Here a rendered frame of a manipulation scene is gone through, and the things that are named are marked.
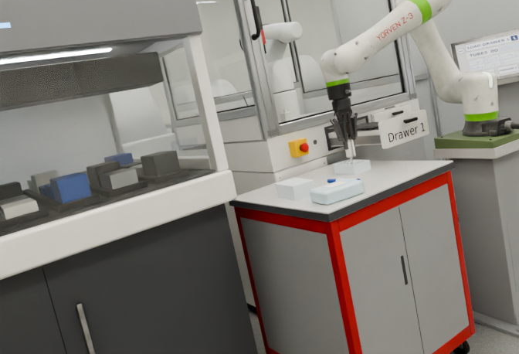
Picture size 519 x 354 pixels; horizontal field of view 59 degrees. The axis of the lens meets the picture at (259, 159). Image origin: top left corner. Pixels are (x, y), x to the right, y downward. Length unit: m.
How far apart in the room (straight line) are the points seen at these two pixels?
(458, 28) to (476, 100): 1.83
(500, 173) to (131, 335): 1.47
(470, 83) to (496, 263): 0.73
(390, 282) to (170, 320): 0.72
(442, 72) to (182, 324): 1.44
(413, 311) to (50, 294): 1.14
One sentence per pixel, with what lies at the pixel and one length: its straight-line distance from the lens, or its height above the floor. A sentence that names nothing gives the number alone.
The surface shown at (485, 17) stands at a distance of 3.66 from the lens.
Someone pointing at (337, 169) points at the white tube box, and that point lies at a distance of 1.85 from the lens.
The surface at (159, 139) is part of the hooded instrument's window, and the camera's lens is 1.44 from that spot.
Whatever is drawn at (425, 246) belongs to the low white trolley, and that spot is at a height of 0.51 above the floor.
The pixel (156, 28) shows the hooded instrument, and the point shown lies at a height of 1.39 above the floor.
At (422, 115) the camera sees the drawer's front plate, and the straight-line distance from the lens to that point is 2.08.
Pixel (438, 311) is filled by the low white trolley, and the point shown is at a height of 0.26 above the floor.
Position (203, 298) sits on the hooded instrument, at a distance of 1.63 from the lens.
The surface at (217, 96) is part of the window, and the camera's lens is 2.23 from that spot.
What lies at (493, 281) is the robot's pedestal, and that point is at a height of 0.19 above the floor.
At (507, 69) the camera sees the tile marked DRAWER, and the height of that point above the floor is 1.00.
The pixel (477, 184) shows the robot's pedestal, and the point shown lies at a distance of 2.03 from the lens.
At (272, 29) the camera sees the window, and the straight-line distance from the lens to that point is 2.03.
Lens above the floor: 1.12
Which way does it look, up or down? 7 degrees down
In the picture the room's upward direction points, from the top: 12 degrees counter-clockwise
